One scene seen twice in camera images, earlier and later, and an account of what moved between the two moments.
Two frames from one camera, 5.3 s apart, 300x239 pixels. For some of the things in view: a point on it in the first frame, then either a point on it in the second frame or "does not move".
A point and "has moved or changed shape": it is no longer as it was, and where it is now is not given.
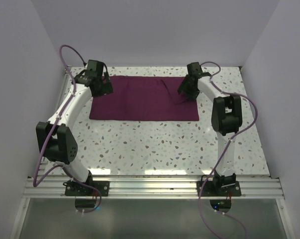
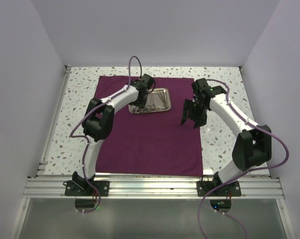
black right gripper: x=193 y=95 to x=199 y=120
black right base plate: x=217 y=188 does not move
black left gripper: x=106 y=87 to x=141 y=104
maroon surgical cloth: x=144 y=98 has moved or changed shape
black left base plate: x=74 y=188 does not move
